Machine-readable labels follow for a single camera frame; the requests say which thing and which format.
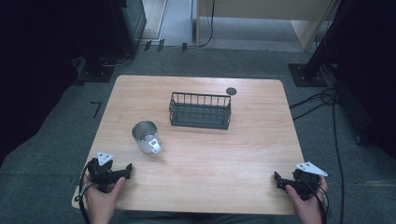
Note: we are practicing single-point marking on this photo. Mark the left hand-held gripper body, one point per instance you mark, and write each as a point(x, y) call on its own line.
point(102, 174)

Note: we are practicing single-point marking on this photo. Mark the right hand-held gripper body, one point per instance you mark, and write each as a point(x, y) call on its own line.
point(306, 183)

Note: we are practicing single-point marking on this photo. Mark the person's right hand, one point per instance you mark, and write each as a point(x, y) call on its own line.
point(308, 207)

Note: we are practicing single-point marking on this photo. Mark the person's left hand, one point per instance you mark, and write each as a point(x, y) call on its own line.
point(102, 200)

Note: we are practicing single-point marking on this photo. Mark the black angled floor tape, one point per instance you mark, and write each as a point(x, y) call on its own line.
point(97, 109)

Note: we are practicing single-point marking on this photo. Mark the black round table cap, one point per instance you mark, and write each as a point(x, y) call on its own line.
point(231, 91)

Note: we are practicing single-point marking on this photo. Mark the dark stand with flat base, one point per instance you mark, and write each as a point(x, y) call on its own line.
point(96, 73)

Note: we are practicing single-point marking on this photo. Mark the dark curtain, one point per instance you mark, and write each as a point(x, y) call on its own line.
point(370, 77)
point(34, 68)

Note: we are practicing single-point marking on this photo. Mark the dark equipment cabinet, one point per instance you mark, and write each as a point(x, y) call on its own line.
point(130, 25)

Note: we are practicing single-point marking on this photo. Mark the light wooden desk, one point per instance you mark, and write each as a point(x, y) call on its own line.
point(261, 9)

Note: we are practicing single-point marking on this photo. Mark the black stand with base plate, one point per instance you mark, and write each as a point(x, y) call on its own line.
point(308, 76)

